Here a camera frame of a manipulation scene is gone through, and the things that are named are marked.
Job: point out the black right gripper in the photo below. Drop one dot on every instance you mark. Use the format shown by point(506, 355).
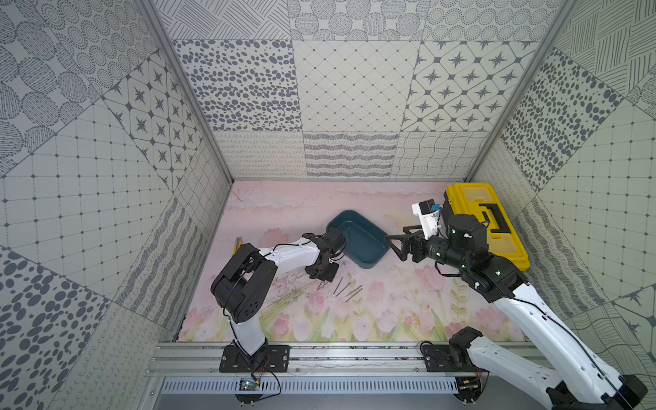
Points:
point(417, 238)

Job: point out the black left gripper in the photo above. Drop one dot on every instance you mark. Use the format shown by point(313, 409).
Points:
point(325, 264)

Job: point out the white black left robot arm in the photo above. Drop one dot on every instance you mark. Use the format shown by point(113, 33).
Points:
point(243, 284)

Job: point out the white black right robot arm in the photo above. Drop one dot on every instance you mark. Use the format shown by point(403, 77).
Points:
point(577, 378)

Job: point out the teal plastic storage box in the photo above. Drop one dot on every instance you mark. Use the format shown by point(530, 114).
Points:
point(365, 241)

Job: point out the yellow utility knife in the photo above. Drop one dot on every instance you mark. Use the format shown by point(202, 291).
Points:
point(238, 244)

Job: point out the yellow black toolbox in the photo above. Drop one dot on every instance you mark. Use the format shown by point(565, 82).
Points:
point(481, 201)

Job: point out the small green circuit board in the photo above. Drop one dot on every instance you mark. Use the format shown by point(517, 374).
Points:
point(248, 384)

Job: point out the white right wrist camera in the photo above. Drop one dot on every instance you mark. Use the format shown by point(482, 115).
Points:
point(428, 213)

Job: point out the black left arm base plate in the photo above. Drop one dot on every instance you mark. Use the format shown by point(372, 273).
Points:
point(269, 358)

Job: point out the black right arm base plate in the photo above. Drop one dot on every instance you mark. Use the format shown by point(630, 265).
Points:
point(437, 358)

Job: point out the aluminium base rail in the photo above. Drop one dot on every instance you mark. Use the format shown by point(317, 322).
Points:
point(306, 359)

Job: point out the white slotted cable duct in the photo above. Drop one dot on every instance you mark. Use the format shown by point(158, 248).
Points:
point(315, 385)

